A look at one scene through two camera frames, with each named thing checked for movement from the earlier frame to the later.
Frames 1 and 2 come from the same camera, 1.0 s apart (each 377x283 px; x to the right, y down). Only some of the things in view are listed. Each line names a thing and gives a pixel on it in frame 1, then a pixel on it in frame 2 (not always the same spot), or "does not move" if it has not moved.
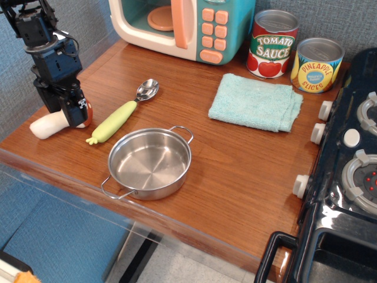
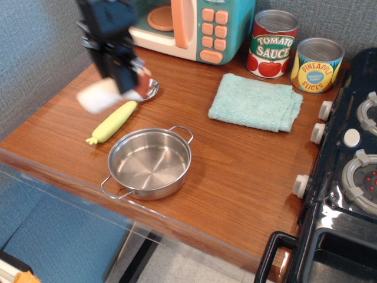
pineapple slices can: (316, 65) does not move
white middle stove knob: (317, 131) does not move
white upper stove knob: (324, 109) does not move
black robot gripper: (59, 65) → (109, 23)
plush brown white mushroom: (43, 127) → (98, 95)
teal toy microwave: (212, 31) does not move
